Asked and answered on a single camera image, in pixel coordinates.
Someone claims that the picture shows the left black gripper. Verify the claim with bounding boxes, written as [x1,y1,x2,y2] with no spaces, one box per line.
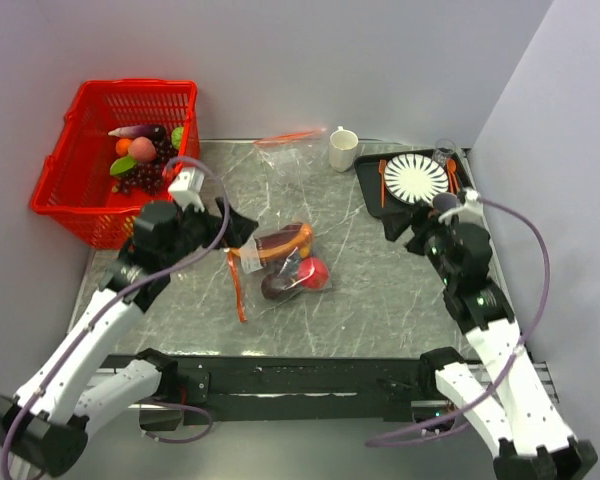
[161,196,258,268]

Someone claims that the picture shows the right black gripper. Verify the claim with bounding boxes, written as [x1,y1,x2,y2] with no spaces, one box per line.
[381,199,462,286]

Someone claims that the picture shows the orange papaya slice toy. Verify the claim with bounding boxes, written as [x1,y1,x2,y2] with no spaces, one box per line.
[256,222,313,264]

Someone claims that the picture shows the clear zip bag orange zipper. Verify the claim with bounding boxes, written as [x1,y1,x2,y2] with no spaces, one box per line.
[225,231,332,324]

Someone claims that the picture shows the dark red apple toy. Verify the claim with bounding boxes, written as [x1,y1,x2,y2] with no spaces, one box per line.
[260,272,300,300]

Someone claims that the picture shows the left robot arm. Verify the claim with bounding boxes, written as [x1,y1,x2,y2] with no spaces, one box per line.
[0,197,258,478]

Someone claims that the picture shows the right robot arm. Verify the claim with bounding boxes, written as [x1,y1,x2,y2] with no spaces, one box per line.
[368,202,598,479]

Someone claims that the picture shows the striped white plate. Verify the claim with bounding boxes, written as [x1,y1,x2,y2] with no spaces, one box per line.
[384,153,449,204]

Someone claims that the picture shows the beige mug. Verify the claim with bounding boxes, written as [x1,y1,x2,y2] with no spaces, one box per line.
[431,192,459,214]

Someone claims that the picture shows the orange plastic fork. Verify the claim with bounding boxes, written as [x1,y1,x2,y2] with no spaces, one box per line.
[378,159,387,209]

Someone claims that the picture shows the black tray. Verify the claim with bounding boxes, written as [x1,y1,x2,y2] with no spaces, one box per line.
[353,149,474,219]

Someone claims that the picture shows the orange plastic spoon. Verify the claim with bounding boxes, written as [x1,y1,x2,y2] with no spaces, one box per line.
[446,157,460,194]

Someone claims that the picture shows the clear drinking glass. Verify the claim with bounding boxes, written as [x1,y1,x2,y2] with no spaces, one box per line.
[432,139,456,167]

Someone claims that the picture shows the white mug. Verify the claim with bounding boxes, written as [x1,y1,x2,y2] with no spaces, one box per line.
[328,126,359,173]

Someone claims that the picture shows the purple grapes toy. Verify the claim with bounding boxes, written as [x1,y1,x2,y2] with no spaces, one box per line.
[110,137,178,196]

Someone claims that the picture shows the green lime toy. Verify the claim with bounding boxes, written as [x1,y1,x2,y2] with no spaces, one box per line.
[171,126,184,150]

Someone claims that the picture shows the pink peach toy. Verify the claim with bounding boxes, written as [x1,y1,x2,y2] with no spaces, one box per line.
[128,137,157,164]

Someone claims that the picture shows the purple eggplant toy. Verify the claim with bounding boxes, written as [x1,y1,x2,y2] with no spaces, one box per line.
[108,124,167,141]

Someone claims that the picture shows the green leaf toy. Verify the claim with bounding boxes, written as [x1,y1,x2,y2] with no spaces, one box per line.
[109,155,137,177]

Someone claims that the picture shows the small orange fruit toy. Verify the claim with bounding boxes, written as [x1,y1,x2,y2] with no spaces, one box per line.
[115,138,132,157]

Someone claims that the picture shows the red plastic basket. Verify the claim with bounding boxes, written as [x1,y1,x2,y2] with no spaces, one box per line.
[30,79,200,249]

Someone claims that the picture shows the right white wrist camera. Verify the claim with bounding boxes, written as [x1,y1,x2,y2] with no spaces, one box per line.
[437,188,484,224]

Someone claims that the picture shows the aluminium rail frame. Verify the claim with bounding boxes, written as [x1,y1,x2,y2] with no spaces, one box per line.
[7,144,579,480]

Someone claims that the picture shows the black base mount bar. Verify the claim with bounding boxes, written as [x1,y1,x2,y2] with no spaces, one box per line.
[103,349,445,422]

